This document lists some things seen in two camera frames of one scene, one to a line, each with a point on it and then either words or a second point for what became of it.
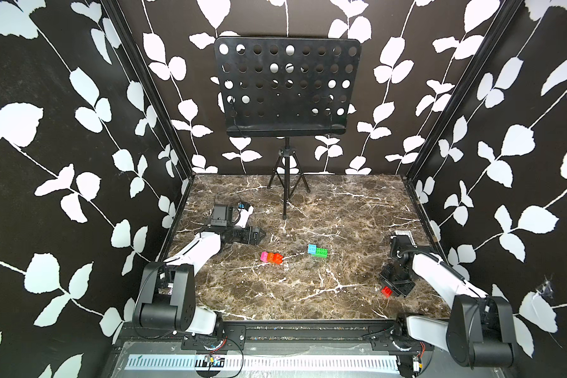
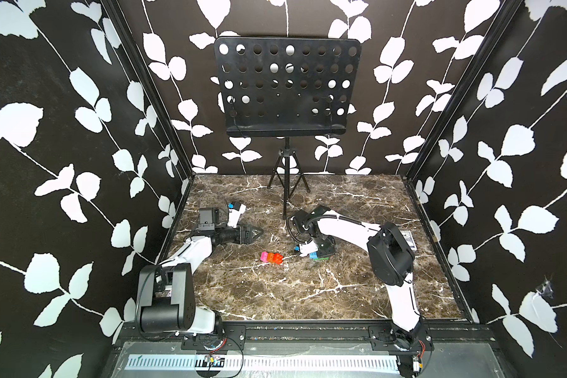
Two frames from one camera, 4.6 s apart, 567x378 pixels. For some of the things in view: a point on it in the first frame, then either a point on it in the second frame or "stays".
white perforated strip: [263, 362] stays
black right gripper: [402, 288] -> [327, 253]
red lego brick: [277, 258] stays
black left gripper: [254, 239] stays
